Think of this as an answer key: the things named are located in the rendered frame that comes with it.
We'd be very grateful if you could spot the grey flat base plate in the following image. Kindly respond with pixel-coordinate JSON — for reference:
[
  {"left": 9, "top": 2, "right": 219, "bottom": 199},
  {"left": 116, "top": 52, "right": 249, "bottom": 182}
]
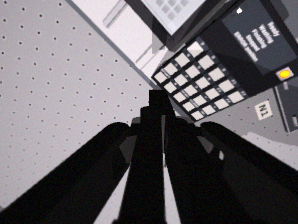
[{"left": 0, "top": 0, "right": 298, "bottom": 212}]

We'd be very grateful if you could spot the white label reading n1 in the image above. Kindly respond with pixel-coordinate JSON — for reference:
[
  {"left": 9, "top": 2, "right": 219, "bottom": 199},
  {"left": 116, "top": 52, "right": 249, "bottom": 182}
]
[{"left": 255, "top": 101, "right": 272, "bottom": 120}]

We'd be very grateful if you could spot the white plate washer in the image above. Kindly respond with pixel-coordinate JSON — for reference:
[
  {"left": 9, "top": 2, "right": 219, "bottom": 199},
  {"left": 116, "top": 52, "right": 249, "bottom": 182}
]
[{"left": 65, "top": 0, "right": 298, "bottom": 124}]

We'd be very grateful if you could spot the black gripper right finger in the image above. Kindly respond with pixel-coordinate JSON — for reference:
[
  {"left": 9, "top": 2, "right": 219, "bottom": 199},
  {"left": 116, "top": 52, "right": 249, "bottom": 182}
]
[{"left": 158, "top": 90, "right": 298, "bottom": 224}]

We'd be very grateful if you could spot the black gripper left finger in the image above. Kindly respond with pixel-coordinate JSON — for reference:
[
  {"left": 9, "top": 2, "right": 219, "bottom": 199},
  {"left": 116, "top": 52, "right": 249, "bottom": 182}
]
[{"left": 0, "top": 90, "right": 167, "bottom": 224}]

